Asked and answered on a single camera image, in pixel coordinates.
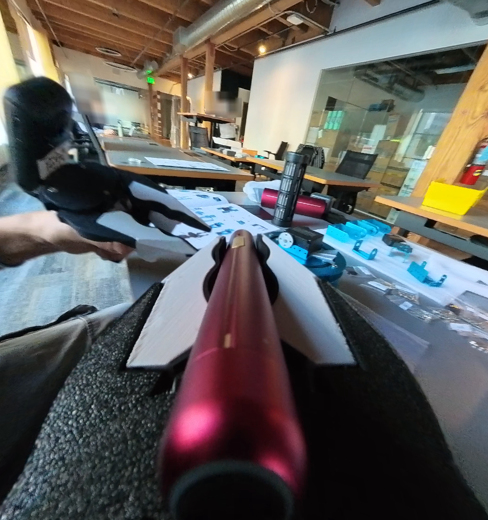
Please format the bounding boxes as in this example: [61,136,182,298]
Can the wooden desk with chairs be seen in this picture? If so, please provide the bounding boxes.
[201,146,382,212]

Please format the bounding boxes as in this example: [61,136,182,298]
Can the printed instruction booklet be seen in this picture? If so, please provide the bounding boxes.
[163,189,287,251]

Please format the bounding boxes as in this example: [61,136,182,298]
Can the thin wooden post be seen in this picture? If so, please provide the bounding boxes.
[205,42,217,115]
[180,56,190,150]

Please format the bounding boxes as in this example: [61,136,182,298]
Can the black office chair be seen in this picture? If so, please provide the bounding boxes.
[263,141,290,161]
[334,149,379,180]

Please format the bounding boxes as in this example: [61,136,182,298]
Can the black ribbed cylinder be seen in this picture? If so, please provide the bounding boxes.
[272,151,311,228]

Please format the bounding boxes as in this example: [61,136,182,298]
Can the blue metal u bracket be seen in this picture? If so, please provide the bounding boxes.
[351,240,379,261]

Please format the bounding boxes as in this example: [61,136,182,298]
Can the wooden support pillar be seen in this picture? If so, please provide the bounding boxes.
[410,12,488,200]

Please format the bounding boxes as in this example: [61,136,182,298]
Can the blue metal brackets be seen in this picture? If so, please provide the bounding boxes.
[320,227,488,295]

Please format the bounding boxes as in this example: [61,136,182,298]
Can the yellow plastic bin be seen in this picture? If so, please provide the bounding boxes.
[421,178,488,216]

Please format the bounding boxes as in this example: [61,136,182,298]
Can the wooden side desk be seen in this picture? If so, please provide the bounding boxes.
[374,194,488,267]

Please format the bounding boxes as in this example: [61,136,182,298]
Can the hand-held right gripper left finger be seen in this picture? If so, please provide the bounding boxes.
[127,237,230,369]

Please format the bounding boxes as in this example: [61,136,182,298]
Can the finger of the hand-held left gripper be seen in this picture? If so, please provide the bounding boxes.
[123,181,212,233]
[95,210,180,249]

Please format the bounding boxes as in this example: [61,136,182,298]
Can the tall standing desk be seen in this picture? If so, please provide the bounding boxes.
[177,111,247,149]

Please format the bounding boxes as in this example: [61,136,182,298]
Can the pile of small screw bags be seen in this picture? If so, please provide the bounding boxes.
[360,266,488,368]

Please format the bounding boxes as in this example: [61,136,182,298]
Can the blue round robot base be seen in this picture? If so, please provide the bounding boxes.
[267,231,347,282]

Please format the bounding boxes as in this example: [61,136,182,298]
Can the person's trouser leg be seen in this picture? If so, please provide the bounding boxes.
[0,304,155,520]

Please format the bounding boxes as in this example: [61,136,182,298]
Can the grey desk with paper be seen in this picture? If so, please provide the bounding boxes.
[99,136,255,189]

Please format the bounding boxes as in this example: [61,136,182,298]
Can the person's left forearm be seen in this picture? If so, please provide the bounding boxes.
[0,211,66,279]

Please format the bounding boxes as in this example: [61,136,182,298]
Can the dark jacket on chair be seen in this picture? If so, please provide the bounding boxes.
[296,143,327,168]

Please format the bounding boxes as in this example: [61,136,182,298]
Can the red metal cylinder case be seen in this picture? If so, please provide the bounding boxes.
[261,188,331,219]

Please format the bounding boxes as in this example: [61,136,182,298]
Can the red fire extinguisher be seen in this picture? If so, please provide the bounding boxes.
[459,135,488,187]

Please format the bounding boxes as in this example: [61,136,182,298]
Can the red electric screwdriver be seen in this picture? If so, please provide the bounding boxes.
[158,229,309,520]

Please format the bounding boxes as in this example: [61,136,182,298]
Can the black servo motor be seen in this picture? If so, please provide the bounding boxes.
[381,233,414,252]
[277,226,324,255]

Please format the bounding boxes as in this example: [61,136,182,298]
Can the person's left hand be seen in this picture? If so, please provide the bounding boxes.
[53,211,135,263]

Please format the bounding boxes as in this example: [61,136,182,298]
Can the silver ventilation duct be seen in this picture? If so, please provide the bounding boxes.
[155,0,311,76]

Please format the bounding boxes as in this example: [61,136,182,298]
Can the white printed paper sheet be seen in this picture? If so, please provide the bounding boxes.
[143,156,226,172]

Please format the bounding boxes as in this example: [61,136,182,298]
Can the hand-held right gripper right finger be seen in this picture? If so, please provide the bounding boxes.
[255,236,357,367]

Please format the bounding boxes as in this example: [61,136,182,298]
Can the glass partition wall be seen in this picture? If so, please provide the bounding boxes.
[304,44,486,214]

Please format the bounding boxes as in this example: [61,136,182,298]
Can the white plastic bag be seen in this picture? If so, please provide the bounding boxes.
[244,181,286,204]

